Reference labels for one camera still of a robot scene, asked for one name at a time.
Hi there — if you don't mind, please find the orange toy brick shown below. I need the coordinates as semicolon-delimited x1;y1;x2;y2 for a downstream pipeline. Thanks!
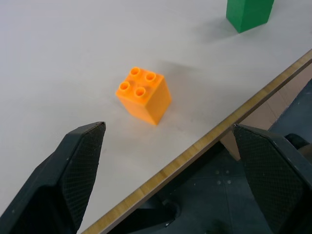
115;66;173;126

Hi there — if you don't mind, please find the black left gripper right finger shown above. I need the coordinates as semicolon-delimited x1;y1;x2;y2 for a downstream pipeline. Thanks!
233;123;312;234

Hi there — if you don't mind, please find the green building block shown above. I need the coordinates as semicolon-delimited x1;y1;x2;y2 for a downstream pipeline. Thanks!
225;0;275;34

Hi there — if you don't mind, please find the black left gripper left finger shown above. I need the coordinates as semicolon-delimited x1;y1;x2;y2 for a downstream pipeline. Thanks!
0;121;107;234

